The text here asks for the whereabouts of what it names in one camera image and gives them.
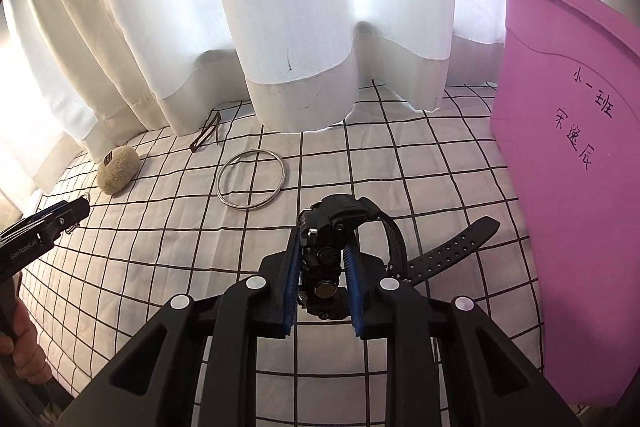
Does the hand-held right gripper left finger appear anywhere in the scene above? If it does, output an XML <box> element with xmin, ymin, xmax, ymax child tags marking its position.
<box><xmin>56</xmin><ymin>234</ymin><xmax>306</xmax><ymax>427</ymax></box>

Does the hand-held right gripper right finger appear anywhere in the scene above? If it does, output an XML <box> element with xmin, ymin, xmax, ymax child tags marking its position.
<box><xmin>342</xmin><ymin>243</ymin><xmax>584</xmax><ymax>427</ymax></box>

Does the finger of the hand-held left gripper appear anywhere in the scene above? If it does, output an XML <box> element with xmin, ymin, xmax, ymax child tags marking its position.
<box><xmin>31</xmin><ymin>198</ymin><xmax>92</xmax><ymax>235</ymax></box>

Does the black digital wristwatch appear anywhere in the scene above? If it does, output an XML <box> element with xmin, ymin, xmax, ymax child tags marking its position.
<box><xmin>297</xmin><ymin>194</ymin><xmax>502</xmax><ymax>323</ymax></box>

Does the beige plush keychain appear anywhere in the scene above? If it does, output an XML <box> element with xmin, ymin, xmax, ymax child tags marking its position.
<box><xmin>96</xmin><ymin>146</ymin><xmax>141</xmax><ymax>194</ymax></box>

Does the silver bangle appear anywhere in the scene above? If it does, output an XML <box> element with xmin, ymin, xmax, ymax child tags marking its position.
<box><xmin>216</xmin><ymin>150</ymin><xmax>288</xmax><ymax>211</ymax></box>

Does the pink plastic bin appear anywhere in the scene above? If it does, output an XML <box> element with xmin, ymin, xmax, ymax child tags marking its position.
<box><xmin>487</xmin><ymin>0</ymin><xmax>640</xmax><ymax>410</ymax></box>

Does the person's left hand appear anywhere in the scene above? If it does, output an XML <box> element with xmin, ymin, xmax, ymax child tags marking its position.
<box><xmin>0</xmin><ymin>292</ymin><xmax>55</xmax><ymax>390</ymax></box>

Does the white black-grid bedsheet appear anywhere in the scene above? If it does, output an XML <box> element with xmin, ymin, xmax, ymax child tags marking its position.
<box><xmin>22</xmin><ymin>79</ymin><xmax>547</xmax><ymax>427</ymax></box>

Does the brown hair band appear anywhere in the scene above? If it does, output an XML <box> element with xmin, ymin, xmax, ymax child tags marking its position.
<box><xmin>189</xmin><ymin>109</ymin><xmax>223</xmax><ymax>154</ymax></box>

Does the white curtain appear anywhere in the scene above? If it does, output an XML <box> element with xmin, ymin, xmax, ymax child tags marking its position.
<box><xmin>0</xmin><ymin>0</ymin><xmax>566</xmax><ymax>188</ymax></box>

